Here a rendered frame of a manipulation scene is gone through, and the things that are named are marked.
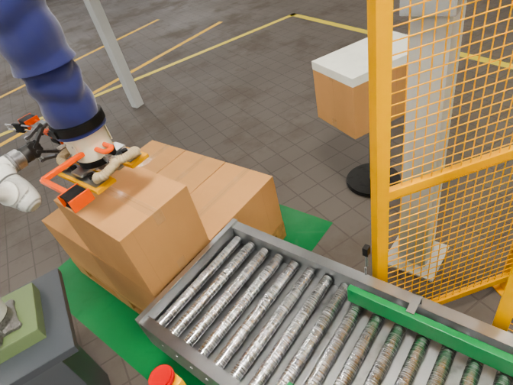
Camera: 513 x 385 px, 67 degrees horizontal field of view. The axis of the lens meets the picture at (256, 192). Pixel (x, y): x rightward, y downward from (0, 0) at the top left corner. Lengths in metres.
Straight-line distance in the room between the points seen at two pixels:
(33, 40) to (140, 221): 0.78
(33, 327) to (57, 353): 0.15
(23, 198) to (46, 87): 0.48
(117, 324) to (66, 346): 0.99
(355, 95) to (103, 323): 2.10
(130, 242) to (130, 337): 1.00
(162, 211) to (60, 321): 0.61
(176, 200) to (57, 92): 0.66
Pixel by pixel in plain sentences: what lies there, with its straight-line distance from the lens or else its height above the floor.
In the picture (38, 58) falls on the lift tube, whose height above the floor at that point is 1.65.
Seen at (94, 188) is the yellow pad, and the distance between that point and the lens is 1.75.
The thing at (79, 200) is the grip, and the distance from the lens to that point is 1.49.
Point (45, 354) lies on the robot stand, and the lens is 1.81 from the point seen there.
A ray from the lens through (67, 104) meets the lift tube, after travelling 1.68.
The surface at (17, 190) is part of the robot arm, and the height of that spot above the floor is 1.21.
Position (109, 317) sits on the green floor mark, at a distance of 2.80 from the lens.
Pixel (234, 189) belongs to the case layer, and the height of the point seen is 0.54.
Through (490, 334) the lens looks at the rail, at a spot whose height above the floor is 0.60.
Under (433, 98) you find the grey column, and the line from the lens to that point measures 1.82.
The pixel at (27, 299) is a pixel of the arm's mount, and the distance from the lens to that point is 1.96.
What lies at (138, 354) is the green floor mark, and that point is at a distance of 2.54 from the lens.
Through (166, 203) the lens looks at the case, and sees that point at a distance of 1.80.
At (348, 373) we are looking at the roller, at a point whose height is 0.55.
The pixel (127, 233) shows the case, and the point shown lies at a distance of 1.73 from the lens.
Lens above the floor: 1.99
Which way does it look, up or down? 39 degrees down
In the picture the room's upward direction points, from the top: 15 degrees counter-clockwise
